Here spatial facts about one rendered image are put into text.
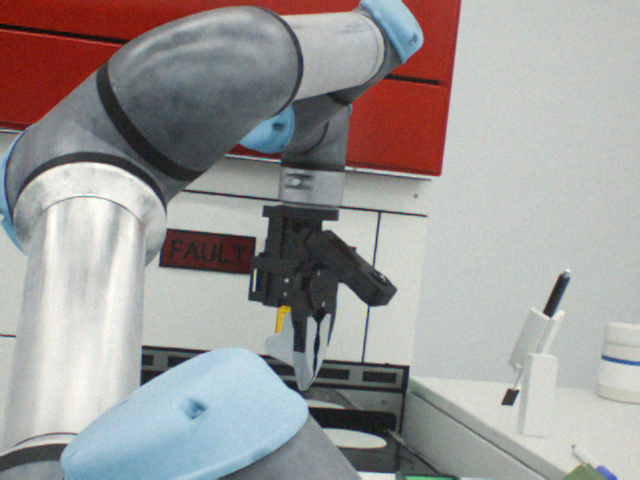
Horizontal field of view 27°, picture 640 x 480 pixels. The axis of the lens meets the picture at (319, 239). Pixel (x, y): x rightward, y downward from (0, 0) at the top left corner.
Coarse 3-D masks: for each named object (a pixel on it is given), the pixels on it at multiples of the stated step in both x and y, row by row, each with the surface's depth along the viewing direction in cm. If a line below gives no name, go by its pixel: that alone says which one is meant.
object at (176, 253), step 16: (176, 240) 162; (192, 240) 163; (208, 240) 163; (224, 240) 163; (240, 240) 164; (176, 256) 162; (192, 256) 163; (208, 256) 163; (224, 256) 164; (240, 256) 164
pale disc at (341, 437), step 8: (328, 432) 160; (336, 432) 161; (344, 432) 161; (352, 432) 162; (360, 432) 162; (336, 440) 156; (344, 440) 157; (352, 440) 157; (360, 440) 158; (368, 440) 158; (376, 440) 159; (384, 440) 159
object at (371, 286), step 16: (320, 240) 149; (336, 240) 151; (320, 256) 149; (336, 256) 148; (352, 256) 150; (336, 272) 148; (352, 272) 147; (368, 272) 148; (352, 288) 147; (368, 288) 146; (384, 288) 147; (368, 304) 147; (384, 304) 148
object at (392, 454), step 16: (368, 432) 163; (384, 432) 164; (352, 448) 152; (368, 448) 153; (384, 448) 154; (400, 448) 155; (352, 464) 144; (368, 464) 145; (384, 464) 146; (400, 464) 147; (416, 464) 148
